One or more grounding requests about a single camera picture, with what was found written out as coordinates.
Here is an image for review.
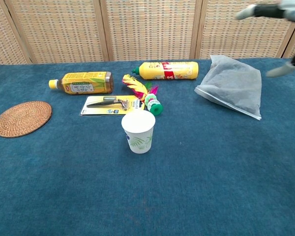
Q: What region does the right silver-black robot hand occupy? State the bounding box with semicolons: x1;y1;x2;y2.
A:
235;0;295;78

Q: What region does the woven wood-framed folding screen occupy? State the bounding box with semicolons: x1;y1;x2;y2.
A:
0;0;295;67

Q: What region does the colourful feather shuttlecock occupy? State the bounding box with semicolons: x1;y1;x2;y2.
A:
122;74;164;117

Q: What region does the yellow squeeze bottle, red label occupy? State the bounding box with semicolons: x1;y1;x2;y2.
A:
131;61;199;81

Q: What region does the round woven rattan coaster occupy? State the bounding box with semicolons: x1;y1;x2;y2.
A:
0;100;53;138

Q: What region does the white floral paper cup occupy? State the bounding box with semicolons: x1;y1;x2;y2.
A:
121;110;156;154

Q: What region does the grey translucent zip bag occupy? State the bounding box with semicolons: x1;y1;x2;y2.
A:
194;54;263;121

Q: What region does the razor in yellow blister pack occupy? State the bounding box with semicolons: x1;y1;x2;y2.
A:
80;95;147;116

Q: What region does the tea bottle with yellow label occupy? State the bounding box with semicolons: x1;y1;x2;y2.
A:
48;71;115;95

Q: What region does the blue table cloth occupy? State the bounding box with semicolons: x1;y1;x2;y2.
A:
0;58;295;236

